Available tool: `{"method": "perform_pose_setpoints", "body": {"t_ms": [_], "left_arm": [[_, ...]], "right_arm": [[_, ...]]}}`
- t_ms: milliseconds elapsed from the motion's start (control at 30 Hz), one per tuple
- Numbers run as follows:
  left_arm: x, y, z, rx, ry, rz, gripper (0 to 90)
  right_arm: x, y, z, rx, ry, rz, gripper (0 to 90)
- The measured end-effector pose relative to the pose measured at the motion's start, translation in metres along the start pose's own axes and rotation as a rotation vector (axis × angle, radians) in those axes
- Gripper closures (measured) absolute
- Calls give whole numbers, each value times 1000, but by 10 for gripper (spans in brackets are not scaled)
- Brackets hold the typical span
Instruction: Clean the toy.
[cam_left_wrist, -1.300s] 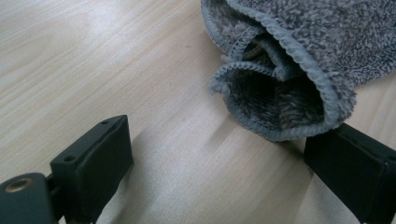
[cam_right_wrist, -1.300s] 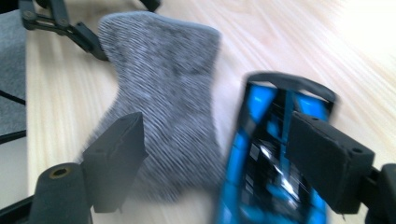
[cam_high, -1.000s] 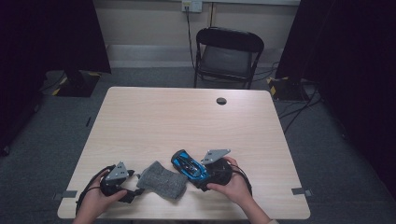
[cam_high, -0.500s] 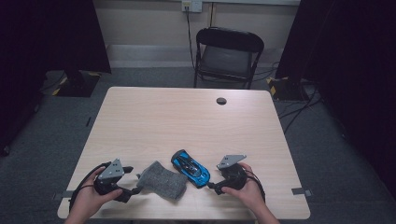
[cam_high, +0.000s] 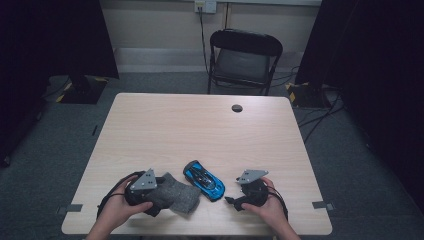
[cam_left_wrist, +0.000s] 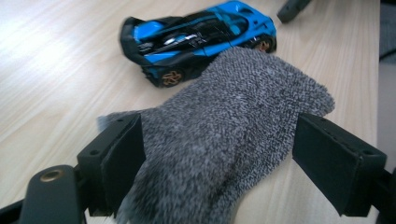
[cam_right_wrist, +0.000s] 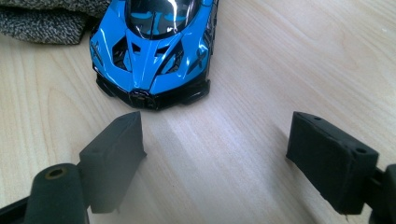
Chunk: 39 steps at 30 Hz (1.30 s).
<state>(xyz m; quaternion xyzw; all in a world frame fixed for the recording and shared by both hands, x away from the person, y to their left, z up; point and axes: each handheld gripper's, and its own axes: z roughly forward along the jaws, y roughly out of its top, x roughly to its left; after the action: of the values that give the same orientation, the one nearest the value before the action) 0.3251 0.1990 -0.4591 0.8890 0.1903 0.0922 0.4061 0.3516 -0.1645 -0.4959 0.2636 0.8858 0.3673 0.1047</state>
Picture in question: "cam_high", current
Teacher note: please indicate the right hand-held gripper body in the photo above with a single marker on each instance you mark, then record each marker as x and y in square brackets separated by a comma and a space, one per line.
[255, 193]

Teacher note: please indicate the black stand base yellow tape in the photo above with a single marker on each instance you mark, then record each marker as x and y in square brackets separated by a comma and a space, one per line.
[83, 91]
[306, 96]

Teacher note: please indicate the black curtain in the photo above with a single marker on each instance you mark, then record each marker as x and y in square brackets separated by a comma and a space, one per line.
[376, 66]
[50, 40]

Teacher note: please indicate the grey terry cloth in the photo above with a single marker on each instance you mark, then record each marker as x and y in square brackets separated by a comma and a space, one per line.
[180, 196]

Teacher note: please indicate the black folding chair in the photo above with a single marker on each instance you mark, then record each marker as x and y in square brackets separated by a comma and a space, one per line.
[245, 65]

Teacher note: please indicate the person's left hand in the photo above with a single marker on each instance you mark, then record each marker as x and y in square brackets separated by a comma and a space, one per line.
[116, 210]

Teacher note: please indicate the grey tape strip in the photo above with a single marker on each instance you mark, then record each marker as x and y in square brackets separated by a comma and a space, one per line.
[322, 205]
[70, 209]

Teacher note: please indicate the white wall socket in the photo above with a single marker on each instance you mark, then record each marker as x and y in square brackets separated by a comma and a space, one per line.
[205, 6]

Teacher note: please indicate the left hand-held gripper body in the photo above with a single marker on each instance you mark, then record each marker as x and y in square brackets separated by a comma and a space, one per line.
[141, 186]

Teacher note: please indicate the person's right hand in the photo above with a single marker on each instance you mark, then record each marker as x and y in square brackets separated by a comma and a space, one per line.
[273, 210]

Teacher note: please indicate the blue toy car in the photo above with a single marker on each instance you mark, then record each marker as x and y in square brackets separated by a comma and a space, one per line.
[203, 181]

